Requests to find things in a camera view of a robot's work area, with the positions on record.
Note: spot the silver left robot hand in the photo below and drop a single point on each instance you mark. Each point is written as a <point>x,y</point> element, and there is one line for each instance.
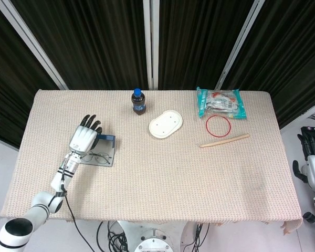
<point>82,139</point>

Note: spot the thin-rimmed eyeglasses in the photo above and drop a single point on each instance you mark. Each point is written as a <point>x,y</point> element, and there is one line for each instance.
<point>97,157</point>

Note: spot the blue glasses case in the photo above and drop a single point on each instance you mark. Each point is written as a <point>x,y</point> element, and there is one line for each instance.
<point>107,140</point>

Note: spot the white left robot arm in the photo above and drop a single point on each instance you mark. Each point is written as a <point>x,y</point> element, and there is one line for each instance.
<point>39,207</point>

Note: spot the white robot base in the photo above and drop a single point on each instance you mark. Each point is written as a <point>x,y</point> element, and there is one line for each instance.
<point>155,236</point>

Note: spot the cola bottle with blue cap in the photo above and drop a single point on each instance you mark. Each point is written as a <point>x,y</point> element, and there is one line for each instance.
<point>139,105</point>

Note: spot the beige waffle tablecloth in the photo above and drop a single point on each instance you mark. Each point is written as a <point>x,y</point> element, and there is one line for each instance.
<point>157,170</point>

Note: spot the white oval plastic tray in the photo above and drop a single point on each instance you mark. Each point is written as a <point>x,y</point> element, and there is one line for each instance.
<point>165,124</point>

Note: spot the wooden stick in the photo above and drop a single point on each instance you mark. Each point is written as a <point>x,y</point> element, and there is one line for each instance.
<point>223,141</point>

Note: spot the black pleated curtain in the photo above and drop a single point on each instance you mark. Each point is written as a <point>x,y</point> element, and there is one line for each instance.
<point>94,39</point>

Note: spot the teal snack bag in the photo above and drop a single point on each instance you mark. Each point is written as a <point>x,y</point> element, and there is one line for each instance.
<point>220,103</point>

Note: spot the white frame post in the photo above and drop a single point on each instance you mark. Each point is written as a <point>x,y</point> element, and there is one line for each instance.
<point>239,47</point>
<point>151,44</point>
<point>34,44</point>

